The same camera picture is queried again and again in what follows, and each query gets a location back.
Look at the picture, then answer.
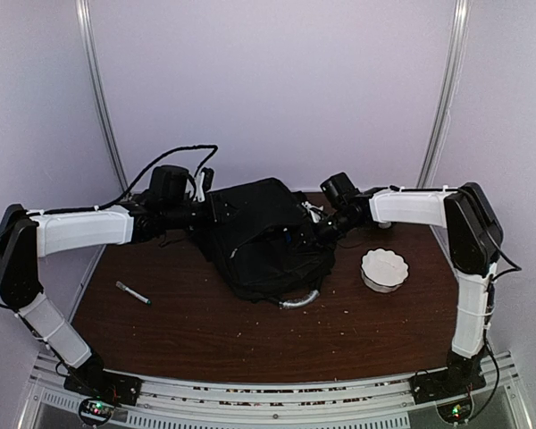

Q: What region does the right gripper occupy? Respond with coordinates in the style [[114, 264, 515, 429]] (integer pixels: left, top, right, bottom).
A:
[[289, 209, 361, 255]]

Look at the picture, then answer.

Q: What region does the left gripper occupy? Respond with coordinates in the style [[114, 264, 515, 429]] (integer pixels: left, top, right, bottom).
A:
[[163, 193, 244, 234]]

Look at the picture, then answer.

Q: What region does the blue white marker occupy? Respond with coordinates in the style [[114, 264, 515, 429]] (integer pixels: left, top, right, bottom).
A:
[[283, 228, 292, 244]]

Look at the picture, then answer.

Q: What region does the black student backpack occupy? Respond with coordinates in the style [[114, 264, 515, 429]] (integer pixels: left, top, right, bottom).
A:
[[192, 178, 335, 309]]

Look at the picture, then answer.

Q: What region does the green white marker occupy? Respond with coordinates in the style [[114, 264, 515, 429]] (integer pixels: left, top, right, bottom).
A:
[[115, 282, 152, 306]]

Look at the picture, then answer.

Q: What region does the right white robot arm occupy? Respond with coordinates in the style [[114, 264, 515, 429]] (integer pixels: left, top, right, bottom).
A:
[[303, 174, 521, 395]]

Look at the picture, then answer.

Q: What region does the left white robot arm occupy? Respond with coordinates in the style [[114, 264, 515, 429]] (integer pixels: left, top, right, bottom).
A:
[[0, 165, 234, 397]]

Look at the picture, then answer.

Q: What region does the white fluted ceramic bowl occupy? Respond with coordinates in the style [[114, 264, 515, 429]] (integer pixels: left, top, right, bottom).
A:
[[360, 248, 409, 294]]

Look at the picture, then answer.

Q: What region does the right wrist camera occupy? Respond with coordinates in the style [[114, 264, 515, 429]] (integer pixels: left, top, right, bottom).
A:
[[320, 172, 359, 210]]

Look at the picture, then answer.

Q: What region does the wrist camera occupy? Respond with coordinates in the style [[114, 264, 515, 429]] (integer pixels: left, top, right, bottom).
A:
[[148, 165, 189, 203], [320, 172, 359, 210]]

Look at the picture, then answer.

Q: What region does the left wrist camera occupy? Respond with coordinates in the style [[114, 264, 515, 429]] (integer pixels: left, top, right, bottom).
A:
[[148, 165, 189, 203]]

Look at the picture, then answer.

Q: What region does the front aluminium rail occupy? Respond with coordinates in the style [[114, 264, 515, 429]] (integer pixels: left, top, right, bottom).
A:
[[17, 350, 535, 429]]

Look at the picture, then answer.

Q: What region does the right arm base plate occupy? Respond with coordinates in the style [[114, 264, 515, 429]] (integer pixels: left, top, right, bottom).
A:
[[409, 369, 487, 404]]

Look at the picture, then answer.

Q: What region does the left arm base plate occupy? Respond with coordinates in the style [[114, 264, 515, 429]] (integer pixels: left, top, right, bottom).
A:
[[63, 372, 142, 406]]

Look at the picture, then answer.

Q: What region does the left aluminium frame post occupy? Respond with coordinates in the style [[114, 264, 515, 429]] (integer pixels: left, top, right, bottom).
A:
[[74, 0, 132, 199]]

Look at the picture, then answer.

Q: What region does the aluminium frame post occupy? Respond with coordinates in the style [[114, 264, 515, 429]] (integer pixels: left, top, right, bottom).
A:
[[417, 0, 470, 189], [74, 0, 132, 199]]

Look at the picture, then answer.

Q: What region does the right aluminium frame post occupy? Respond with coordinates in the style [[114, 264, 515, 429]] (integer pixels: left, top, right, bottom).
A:
[[417, 0, 470, 189]]

